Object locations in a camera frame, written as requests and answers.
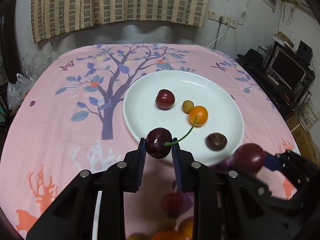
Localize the white oval plate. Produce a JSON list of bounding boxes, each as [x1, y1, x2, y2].
[[123, 70, 245, 166]]

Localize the red cherry tomato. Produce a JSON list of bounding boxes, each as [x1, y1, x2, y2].
[[161, 192, 183, 213]]

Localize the large orange tangerine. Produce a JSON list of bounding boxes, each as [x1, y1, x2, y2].
[[151, 230, 186, 240]]

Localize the pink deer tablecloth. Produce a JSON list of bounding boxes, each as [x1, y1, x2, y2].
[[1, 43, 298, 238]]

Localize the yellow kumquat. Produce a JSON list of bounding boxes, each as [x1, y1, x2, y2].
[[126, 233, 151, 240]]

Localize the brown water chestnut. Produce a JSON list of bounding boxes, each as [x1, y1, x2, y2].
[[206, 133, 227, 151]]

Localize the dark red plum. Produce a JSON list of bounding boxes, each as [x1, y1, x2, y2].
[[155, 89, 175, 110], [232, 143, 266, 174]]

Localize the dark cherry with stem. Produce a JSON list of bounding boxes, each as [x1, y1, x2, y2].
[[145, 114, 199, 159]]

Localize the wall power strip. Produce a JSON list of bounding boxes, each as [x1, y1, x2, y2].
[[207, 10, 238, 29]]

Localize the white power cable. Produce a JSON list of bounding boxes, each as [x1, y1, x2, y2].
[[206, 17, 230, 49]]

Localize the small orange kumquat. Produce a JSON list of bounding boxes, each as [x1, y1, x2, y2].
[[188, 106, 208, 127]]

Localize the checked beige curtain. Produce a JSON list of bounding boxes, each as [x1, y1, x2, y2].
[[30, 0, 209, 43]]

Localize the clear plastic bag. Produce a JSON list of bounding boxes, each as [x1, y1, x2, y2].
[[7, 51, 53, 110]]

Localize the tan longan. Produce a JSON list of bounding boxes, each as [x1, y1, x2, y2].
[[159, 217, 176, 230], [182, 100, 194, 114]]

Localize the white bucket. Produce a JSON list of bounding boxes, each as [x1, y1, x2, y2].
[[298, 99, 319, 132]]

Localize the computer monitor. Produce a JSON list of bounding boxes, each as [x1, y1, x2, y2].
[[269, 50, 306, 90]]

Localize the black hat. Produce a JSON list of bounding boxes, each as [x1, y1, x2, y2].
[[237, 48, 264, 66]]

